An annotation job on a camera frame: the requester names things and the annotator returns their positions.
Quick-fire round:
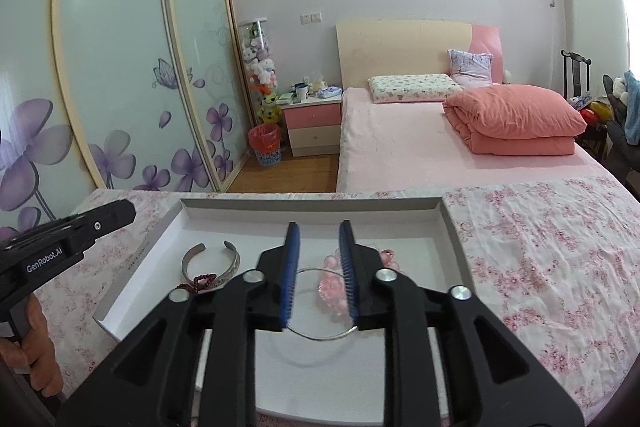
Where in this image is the silver cuff bracelet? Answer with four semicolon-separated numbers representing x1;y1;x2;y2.
180;241;242;291

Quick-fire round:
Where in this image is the dark red bead necklace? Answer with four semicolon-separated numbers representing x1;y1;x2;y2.
176;273;217;294

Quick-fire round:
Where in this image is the thin silver bangle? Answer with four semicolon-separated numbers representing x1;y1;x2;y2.
288;268;356;343

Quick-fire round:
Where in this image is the large pink bead bracelet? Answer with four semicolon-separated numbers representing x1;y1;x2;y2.
314;247;403;324

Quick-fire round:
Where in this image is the person's left hand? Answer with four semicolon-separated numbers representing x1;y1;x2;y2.
1;295;63;397

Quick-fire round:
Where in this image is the grey cardboard tray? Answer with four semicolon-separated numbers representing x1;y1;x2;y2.
94;197;471;426

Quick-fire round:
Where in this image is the pink floral bedsheet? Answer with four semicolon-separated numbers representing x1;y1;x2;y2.
38;174;639;421

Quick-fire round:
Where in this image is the sliding glass wardrobe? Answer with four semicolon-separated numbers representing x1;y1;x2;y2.
1;0;248;238

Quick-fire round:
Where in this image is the pink mattress bed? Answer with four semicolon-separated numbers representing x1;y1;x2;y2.
336;88;611;194

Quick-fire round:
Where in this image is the red lined waste basket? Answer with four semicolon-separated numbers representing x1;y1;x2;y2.
248;124;282;167

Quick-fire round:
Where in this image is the coral folded quilt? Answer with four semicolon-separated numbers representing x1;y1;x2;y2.
442;84;587;157

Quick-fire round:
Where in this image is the pink white nightstand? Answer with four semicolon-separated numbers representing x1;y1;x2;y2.
283;95;342;157

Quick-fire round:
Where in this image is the dark wooden chair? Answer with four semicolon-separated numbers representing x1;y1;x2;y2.
561;50;608;161

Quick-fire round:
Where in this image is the grey office chair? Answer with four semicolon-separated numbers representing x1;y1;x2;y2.
602;75;639;190

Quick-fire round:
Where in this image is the floral white pillow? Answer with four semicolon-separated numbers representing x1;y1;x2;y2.
368;74;463;104

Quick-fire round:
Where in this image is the purple patterned pillow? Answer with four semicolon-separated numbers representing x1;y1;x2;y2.
448;50;492;88

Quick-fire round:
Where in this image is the white mug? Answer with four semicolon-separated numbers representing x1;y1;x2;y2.
294;82;309;103

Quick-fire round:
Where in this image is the plush toy display tube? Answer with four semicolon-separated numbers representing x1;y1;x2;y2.
239;17;282;124

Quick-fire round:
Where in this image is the blue plush robe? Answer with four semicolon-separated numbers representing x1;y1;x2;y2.
624;70;640;146

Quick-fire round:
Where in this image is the cream pink headboard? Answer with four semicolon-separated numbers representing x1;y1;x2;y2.
335;17;504;88

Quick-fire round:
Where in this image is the wall switch plate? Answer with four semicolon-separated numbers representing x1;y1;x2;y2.
300;12;322;25

